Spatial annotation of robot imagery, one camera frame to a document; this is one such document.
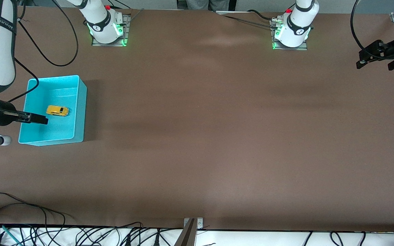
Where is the yellow beetle toy car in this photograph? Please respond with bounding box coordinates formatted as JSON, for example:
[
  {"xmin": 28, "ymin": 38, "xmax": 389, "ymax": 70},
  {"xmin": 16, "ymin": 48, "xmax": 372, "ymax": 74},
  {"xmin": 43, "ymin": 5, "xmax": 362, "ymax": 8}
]
[{"xmin": 46, "ymin": 105, "xmax": 70, "ymax": 117}]

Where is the teal plastic bin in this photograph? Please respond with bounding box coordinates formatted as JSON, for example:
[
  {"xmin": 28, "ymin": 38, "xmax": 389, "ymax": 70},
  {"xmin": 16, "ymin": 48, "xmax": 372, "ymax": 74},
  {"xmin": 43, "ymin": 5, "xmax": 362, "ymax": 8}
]
[{"xmin": 18, "ymin": 75, "xmax": 88, "ymax": 147}]

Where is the grey metal pole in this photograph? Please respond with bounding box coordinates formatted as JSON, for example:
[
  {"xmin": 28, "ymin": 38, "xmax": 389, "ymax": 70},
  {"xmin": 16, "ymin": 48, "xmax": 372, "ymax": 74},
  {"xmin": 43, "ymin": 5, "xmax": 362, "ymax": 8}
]
[{"xmin": 174, "ymin": 219, "xmax": 197, "ymax": 246}]

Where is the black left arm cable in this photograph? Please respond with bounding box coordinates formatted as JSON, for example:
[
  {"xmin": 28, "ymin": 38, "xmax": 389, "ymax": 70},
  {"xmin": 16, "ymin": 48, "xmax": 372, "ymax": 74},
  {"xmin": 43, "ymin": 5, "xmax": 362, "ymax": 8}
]
[{"xmin": 350, "ymin": 0, "xmax": 372, "ymax": 58}]

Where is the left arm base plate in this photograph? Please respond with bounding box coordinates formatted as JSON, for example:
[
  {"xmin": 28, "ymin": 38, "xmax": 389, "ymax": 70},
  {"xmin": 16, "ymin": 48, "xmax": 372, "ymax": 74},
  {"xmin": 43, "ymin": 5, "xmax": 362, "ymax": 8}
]
[{"xmin": 270, "ymin": 19, "xmax": 308, "ymax": 51}]

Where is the black looped table cable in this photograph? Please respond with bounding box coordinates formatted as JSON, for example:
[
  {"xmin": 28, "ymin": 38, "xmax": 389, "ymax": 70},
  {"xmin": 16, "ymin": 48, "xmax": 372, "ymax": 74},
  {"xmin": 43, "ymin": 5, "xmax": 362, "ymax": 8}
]
[{"xmin": 0, "ymin": 192, "xmax": 67, "ymax": 228}]

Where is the thick black base cable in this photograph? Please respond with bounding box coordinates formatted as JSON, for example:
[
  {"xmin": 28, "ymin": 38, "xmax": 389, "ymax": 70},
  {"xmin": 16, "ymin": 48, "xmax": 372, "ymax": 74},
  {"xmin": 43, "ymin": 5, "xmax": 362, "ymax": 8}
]
[{"xmin": 248, "ymin": 9, "xmax": 279, "ymax": 22}]

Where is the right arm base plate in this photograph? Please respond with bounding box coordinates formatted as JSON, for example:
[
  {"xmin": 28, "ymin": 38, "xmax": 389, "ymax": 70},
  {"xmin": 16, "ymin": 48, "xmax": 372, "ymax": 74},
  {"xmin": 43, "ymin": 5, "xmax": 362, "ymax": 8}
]
[{"xmin": 92, "ymin": 14, "xmax": 131, "ymax": 47}]

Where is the thin grey base cable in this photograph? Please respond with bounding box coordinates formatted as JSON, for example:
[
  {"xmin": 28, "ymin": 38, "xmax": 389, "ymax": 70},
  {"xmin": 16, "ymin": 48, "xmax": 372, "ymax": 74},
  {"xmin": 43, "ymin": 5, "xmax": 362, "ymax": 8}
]
[{"xmin": 216, "ymin": 11, "xmax": 278, "ymax": 29}]

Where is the black cable tangle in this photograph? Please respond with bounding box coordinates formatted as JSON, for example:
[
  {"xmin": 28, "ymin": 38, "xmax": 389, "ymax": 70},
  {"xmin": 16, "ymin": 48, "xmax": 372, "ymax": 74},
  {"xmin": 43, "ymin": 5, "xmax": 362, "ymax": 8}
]
[{"xmin": 0, "ymin": 222, "xmax": 184, "ymax": 246}]

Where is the thin black base cable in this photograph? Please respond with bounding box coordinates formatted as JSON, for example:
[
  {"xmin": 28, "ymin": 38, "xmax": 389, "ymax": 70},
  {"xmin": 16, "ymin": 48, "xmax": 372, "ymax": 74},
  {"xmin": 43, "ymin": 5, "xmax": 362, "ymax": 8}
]
[{"xmin": 110, "ymin": 0, "xmax": 132, "ymax": 10}]

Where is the grey slanted cable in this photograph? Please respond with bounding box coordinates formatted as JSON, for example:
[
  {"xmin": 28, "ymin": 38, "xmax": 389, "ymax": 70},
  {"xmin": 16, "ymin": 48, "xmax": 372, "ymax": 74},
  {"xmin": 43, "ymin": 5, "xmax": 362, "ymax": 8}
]
[{"xmin": 128, "ymin": 9, "xmax": 145, "ymax": 25}]

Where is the small metal bracket plate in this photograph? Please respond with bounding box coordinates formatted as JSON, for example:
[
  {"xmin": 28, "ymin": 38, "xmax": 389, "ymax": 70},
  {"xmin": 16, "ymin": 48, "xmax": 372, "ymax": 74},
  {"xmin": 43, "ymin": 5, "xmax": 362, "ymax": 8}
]
[{"xmin": 183, "ymin": 218, "xmax": 203, "ymax": 230}]

